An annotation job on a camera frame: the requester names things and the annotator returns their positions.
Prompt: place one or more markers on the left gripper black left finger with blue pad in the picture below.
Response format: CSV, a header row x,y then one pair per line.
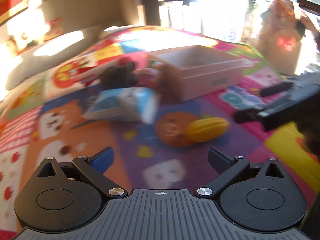
x,y
92,169

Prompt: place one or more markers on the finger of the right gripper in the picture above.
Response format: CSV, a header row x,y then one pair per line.
x,y
275,89
248,115

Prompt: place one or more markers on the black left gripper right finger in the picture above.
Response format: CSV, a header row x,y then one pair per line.
x,y
230,171

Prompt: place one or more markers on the yellow toy corn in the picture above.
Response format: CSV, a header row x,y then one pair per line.
x,y
204,130

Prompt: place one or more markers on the pink cardboard box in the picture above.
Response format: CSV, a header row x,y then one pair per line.
x,y
194,71

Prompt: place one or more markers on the blue white carton box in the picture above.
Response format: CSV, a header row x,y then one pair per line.
x,y
125,104

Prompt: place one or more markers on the black fuzzy plush ball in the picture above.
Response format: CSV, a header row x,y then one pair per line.
x,y
115,77

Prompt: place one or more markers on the orange patterned bag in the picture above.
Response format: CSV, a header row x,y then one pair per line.
x,y
279,40

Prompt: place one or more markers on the grey pillow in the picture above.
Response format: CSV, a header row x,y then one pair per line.
x,y
47,55

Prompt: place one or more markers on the colourful picture card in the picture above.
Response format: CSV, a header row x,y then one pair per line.
x,y
55,29

